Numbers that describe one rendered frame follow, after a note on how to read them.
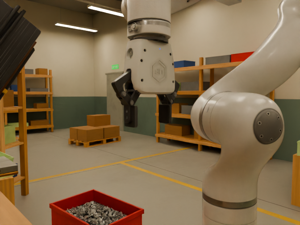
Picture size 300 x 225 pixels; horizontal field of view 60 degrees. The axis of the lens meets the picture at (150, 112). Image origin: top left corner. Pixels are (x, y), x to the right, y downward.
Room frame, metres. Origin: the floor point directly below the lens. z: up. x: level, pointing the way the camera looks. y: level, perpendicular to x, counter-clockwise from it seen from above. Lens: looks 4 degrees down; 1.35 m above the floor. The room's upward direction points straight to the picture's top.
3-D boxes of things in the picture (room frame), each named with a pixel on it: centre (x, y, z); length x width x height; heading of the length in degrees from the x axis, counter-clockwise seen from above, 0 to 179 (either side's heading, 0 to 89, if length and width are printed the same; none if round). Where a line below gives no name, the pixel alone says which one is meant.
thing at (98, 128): (7.19, 1.53, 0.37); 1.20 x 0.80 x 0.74; 139
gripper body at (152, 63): (0.51, 0.00, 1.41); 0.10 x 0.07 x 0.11; 133
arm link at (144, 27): (0.51, 0.00, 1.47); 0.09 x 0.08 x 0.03; 133
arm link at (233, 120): (0.54, -0.19, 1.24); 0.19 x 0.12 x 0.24; 17
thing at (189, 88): (6.25, -1.34, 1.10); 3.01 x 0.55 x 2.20; 41
